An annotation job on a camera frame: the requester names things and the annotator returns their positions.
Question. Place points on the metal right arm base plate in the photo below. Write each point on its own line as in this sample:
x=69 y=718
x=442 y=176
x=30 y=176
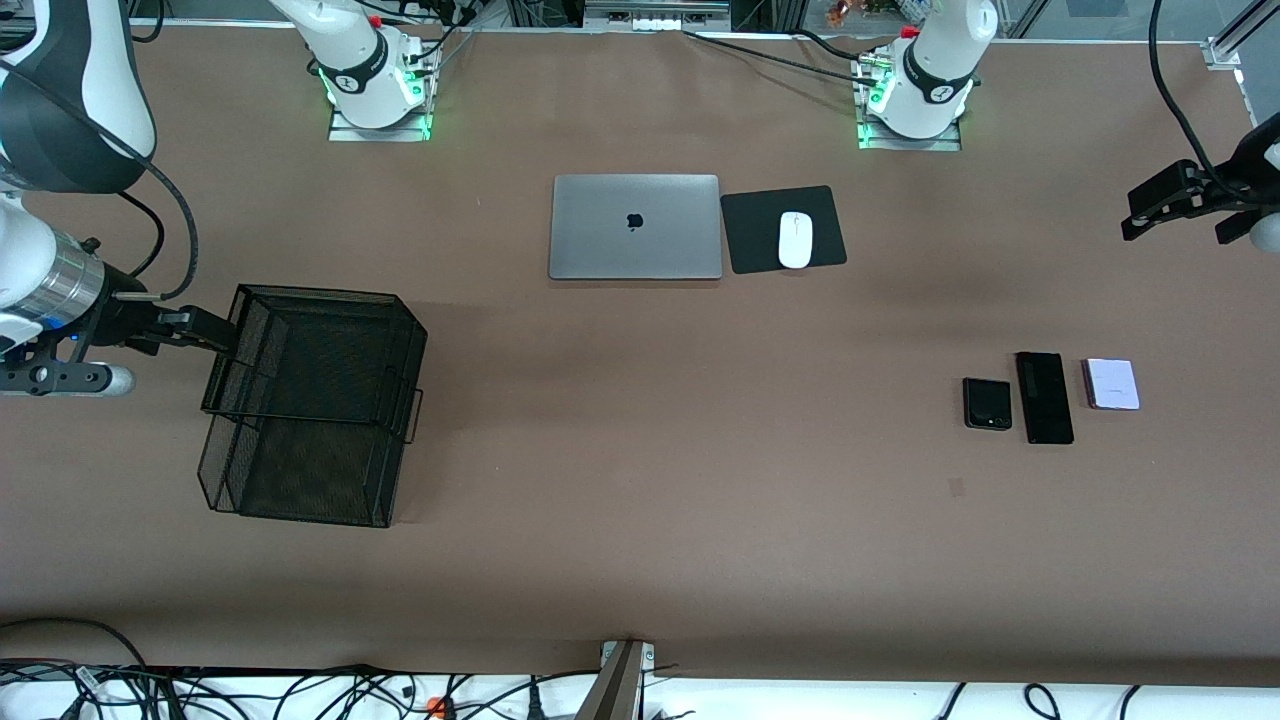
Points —
x=345 y=133

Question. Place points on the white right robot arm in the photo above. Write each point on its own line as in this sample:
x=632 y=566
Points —
x=60 y=110

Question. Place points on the white power strip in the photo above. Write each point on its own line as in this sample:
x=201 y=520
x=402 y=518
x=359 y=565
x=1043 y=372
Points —
x=655 y=20

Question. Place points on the white computer mouse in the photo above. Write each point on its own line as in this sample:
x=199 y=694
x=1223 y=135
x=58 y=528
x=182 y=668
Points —
x=795 y=240

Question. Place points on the silver closed laptop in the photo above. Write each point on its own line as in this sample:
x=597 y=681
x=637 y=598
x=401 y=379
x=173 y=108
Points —
x=600 y=230

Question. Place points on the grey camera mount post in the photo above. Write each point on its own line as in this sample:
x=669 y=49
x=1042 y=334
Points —
x=618 y=690

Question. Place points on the lavender white phone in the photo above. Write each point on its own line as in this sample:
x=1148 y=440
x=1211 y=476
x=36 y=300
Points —
x=1112 y=385

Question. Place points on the black mouse pad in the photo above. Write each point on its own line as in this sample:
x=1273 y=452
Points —
x=750 y=240

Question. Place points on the long black smartphone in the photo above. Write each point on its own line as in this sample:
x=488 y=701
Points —
x=1045 y=400

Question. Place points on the aluminium frame corner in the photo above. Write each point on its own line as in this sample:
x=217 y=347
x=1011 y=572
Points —
x=1222 y=50

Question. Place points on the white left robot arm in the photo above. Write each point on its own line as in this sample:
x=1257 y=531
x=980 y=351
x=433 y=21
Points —
x=935 y=70

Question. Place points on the small black flip phone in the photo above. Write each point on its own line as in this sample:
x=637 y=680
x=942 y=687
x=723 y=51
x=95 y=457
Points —
x=987 y=404

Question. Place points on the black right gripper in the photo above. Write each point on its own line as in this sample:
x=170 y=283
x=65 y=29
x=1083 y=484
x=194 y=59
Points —
x=117 y=318

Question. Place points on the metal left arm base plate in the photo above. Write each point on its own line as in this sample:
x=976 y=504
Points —
x=900 y=145

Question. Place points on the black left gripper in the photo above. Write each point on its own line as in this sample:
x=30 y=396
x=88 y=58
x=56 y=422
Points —
x=1243 y=178

